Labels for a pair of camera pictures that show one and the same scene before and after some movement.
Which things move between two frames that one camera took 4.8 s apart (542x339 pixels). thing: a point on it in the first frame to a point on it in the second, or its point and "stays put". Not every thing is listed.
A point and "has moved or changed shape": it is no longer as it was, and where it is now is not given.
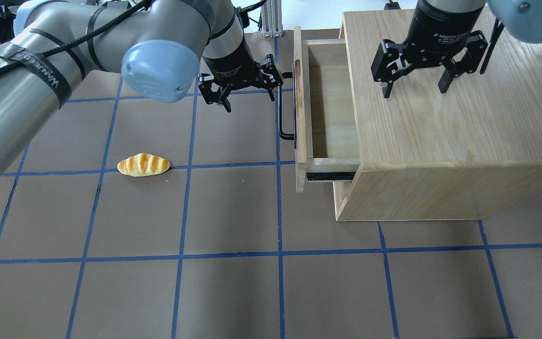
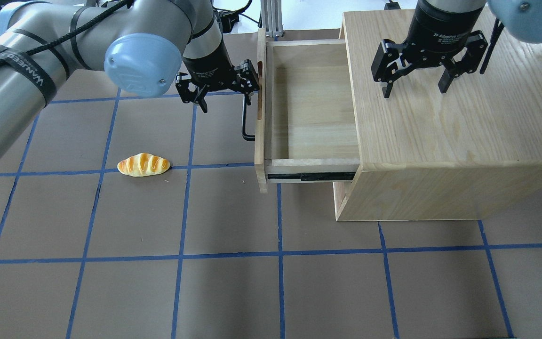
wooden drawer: (325, 147) has moved or changed shape
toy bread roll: (143, 164) stays put
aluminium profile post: (271, 19) stays put
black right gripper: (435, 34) stays put
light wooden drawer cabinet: (490, 141) stays put
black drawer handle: (282, 136) to (249, 138)
